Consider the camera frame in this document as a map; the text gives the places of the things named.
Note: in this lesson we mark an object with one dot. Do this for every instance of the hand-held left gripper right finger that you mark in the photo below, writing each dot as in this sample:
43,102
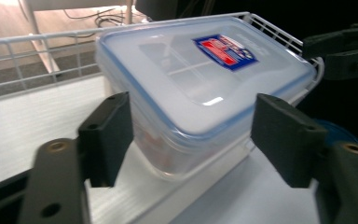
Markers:
292,140

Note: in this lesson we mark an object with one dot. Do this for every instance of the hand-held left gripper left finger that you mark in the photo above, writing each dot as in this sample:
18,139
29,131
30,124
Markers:
56,186

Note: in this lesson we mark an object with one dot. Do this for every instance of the white desk frame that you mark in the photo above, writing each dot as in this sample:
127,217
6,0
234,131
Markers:
40,40

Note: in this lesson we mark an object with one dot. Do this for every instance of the clear rectangular food container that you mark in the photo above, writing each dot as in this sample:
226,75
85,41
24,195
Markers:
174,93

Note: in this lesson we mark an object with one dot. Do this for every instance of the black monitor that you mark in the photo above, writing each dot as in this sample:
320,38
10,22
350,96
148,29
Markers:
158,9

